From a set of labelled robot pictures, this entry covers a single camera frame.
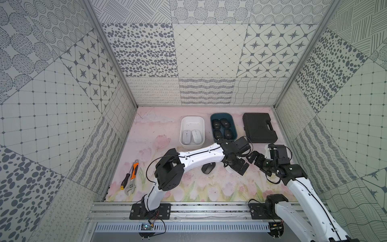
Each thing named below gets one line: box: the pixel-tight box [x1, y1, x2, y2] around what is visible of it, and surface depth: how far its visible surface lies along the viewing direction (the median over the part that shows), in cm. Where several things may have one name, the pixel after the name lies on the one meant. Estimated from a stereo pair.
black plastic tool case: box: [242, 112, 278, 144], surface depth 103 cm
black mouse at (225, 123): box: [220, 117, 232, 130], surface depth 109 cm
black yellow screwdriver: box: [120, 167, 133, 191], surface depth 84 cm
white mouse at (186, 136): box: [181, 129, 192, 145], surface depth 103 cm
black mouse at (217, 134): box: [213, 130, 223, 141], surface depth 106 cm
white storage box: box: [179, 115, 206, 150], surface depth 103 cm
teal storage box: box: [210, 112, 238, 143], surface depth 109 cm
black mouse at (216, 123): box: [211, 118, 222, 130], surface depth 110 cm
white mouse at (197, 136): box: [191, 129, 203, 144], surface depth 103 cm
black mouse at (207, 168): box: [201, 161, 217, 175], surface depth 89 cm
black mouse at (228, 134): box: [224, 129, 234, 141], surface depth 103 cm
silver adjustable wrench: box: [124, 177, 137, 196], surface depth 83 cm
